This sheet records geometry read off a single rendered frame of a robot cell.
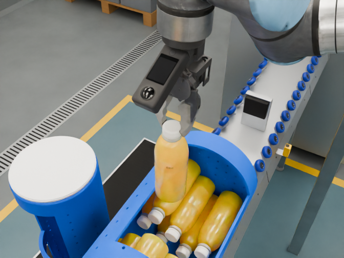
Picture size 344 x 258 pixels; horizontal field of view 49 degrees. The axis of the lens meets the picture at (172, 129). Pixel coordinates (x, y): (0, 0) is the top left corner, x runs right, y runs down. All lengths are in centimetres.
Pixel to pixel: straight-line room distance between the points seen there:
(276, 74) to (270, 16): 139
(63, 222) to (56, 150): 24
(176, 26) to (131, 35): 339
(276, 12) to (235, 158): 61
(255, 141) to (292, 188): 114
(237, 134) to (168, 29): 97
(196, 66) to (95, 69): 288
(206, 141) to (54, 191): 49
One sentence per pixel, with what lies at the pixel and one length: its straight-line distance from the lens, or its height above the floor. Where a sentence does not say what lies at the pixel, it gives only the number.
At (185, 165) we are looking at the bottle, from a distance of 79.
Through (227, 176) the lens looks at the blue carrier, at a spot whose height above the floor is 109.
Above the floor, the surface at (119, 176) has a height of 15.
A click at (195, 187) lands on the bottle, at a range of 111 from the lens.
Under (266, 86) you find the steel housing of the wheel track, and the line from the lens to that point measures 178.
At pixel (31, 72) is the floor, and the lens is 364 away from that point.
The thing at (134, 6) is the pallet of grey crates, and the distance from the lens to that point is 415.
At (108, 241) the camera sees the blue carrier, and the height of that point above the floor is 122.
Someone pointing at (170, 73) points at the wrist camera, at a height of 162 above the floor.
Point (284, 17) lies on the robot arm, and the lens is 50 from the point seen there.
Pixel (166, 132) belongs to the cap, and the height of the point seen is 147.
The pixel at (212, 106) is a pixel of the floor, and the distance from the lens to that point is 307.
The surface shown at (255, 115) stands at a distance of 149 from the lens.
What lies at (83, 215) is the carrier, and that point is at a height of 91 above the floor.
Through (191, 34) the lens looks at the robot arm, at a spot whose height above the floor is 168.
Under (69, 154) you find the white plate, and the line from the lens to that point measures 132.
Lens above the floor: 198
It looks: 44 degrees down
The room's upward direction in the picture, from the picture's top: straight up
